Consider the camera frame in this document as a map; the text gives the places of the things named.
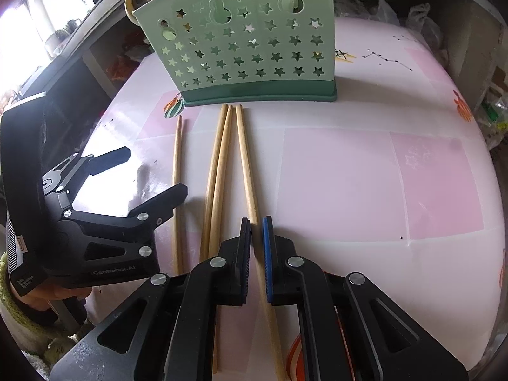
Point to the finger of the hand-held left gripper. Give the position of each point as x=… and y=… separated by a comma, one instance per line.
x=166, y=202
x=111, y=160

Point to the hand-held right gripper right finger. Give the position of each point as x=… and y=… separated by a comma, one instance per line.
x=268, y=262

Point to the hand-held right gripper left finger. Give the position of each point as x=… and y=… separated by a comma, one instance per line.
x=244, y=262

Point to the tan wooden chopstick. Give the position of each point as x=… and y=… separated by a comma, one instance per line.
x=222, y=166
x=246, y=166
x=216, y=154

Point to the white plastic ladle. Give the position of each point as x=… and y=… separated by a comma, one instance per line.
x=127, y=8

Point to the green plastic utensil holder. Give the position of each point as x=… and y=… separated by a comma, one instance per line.
x=254, y=20

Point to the person's left forearm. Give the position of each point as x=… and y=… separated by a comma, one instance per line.
x=12, y=309

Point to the person's left hand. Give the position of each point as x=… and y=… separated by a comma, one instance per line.
x=51, y=295

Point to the orange snack bag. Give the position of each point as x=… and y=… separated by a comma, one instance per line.
x=125, y=69

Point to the white cup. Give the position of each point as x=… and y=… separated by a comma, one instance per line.
x=53, y=45

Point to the dark metal mug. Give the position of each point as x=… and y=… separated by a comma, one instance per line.
x=73, y=26

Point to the window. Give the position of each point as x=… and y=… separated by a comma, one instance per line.
x=24, y=27

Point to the plastic bag of packets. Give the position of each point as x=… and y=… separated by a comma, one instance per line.
x=496, y=115

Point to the white plastic bag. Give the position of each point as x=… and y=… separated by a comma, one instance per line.
x=381, y=12

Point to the crumpled translucent plastic bag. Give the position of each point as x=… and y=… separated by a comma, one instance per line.
x=428, y=27

